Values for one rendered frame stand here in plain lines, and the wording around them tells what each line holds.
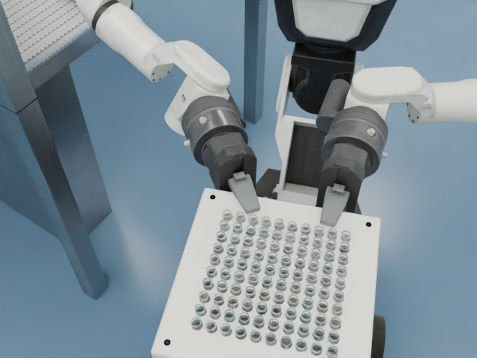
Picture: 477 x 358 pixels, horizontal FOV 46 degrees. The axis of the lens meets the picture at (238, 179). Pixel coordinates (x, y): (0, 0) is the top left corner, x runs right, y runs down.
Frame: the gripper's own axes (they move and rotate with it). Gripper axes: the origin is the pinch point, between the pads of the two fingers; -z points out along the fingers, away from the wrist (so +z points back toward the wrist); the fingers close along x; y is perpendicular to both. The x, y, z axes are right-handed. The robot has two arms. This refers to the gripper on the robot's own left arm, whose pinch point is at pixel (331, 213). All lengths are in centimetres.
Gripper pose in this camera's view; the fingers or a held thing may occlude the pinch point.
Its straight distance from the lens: 77.8
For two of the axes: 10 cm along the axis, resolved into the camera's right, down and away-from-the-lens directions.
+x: 0.0, 6.5, 7.6
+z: 3.5, -7.1, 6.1
